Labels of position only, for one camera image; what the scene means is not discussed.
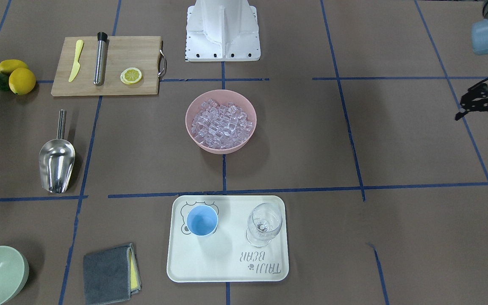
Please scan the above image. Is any stainless steel ice scoop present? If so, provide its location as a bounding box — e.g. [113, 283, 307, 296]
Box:
[39, 109, 76, 194]

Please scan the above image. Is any pile of ice cubes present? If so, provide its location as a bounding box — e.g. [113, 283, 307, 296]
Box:
[190, 99, 256, 150]

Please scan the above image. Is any blue cup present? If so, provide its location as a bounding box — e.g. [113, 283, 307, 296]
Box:
[186, 205, 219, 237]

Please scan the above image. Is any clear wine glass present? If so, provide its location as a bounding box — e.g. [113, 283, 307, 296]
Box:
[246, 202, 283, 248]

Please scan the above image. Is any pink bowl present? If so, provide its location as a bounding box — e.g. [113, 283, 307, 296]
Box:
[185, 89, 257, 154]

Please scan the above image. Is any cream serving tray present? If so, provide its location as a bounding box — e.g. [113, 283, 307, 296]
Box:
[166, 195, 290, 283]

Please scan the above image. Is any lemon slice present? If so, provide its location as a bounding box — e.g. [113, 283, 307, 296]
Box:
[120, 67, 143, 85]

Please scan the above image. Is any steel muddler black tip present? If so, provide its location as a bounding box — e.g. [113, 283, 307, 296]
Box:
[93, 32, 108, 86]

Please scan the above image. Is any wooden cutting board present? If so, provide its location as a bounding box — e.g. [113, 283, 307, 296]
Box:
[51, 36, 166, 97]

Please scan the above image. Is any grey folded cloth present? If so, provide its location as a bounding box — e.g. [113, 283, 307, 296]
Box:
[83, 243, 141, 305]

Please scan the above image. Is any yellow plastic knife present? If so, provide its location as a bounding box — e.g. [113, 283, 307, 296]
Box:
[68, 40, 84, 82]

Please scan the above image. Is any yellow lemon round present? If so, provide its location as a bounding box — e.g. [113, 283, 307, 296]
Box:
[8, 68, 36, 95]

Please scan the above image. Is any yellow lemon upper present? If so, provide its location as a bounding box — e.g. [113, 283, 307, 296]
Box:
[0, 59, 29, 76]

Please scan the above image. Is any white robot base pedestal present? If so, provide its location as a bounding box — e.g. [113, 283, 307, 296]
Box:
[185, 0, 261, 62]

